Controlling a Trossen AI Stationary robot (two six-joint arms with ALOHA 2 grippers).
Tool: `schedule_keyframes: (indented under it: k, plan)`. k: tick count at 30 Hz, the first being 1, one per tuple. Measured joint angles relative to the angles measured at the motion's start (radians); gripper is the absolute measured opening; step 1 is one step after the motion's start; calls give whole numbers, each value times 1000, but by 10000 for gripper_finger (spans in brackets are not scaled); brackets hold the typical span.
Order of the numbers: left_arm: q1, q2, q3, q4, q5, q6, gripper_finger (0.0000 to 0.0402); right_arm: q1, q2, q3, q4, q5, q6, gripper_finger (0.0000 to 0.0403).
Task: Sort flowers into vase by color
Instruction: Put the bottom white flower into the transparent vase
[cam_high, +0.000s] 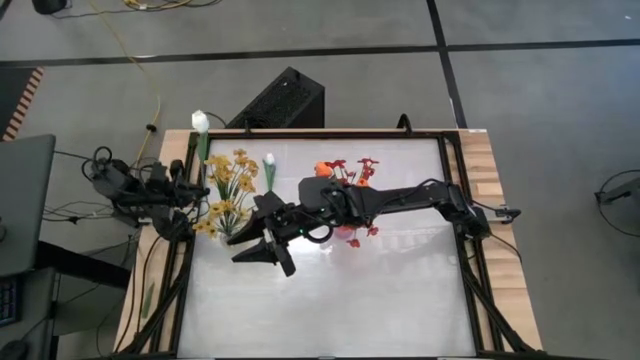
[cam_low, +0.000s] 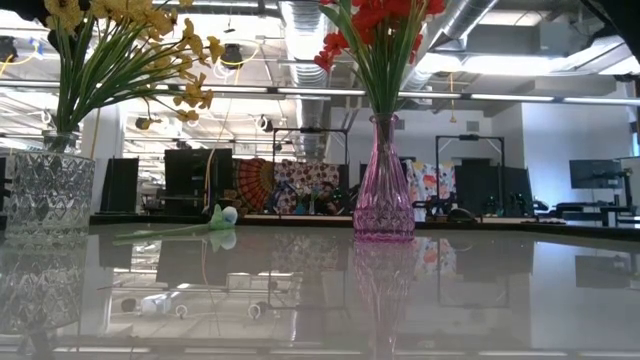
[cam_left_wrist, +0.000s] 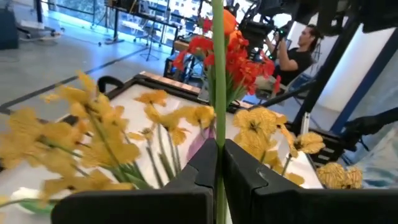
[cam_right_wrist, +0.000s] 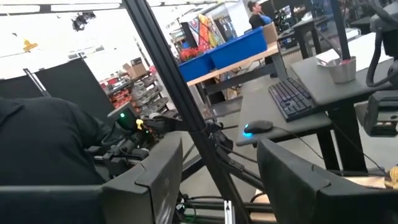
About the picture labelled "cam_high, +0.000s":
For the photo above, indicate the grey laptop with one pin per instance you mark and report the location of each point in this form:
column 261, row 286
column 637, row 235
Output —
column 25, row 200

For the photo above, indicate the dark mat with striped edge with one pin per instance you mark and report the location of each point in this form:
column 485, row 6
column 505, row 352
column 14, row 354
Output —
column 10, row 95

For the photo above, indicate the yellow artificial flower bunch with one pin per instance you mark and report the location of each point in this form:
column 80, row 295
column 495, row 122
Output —
column 215, row 210
column 222, row 165

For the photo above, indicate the black round object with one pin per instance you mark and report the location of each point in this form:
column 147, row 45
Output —
column 47, row 6

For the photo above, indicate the loose green leaf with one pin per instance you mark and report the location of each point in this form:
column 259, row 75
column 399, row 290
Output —
column 148, row 300

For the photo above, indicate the black computer tower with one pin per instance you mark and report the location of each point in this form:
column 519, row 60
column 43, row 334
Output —
column 280, row 100

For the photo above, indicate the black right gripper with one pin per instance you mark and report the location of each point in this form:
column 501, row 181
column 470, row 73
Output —
column 300, row 222

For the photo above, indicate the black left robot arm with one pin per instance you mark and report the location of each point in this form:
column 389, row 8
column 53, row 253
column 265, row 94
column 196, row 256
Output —
column 115, row 182

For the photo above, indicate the white artificial tulip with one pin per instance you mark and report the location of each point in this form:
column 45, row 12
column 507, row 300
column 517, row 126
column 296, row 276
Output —
column 200, row 121
column 270, row 159

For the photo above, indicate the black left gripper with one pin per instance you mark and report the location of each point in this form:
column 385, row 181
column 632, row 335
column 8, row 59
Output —
column 170, row 187

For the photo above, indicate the dark keyboard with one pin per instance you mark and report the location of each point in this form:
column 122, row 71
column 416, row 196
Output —
column 7, row 302

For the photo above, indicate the red artificial flower bunch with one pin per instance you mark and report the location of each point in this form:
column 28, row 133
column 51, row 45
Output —
column 367, row 170
column 354, row 243

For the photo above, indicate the clear glass vase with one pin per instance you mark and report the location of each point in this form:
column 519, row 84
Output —
column 229, row 237

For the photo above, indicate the black desk beam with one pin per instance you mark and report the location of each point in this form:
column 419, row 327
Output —
column 85, row 265

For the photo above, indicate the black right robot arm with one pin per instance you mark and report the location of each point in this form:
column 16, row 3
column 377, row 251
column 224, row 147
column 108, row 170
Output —
column 410, row 197

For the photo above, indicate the pink glass vase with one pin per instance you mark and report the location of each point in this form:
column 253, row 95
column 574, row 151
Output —
column 345, row 233

